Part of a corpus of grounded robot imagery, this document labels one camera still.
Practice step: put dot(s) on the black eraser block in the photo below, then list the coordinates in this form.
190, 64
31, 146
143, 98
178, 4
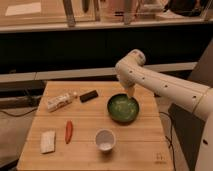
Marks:
88, 96

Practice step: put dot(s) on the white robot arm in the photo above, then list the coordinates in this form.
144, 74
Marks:
193, 97

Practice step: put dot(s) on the green bowl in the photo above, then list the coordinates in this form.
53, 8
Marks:
122, 109

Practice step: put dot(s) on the white cup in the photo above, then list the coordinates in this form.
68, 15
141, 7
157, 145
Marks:
105, 140

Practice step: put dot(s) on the white sponge block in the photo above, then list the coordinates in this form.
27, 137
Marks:
47, 142

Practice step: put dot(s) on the white paper sheet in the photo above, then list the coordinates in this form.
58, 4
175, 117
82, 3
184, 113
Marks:
29, 8

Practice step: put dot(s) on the metal frame post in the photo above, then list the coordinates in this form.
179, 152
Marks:
69, 13

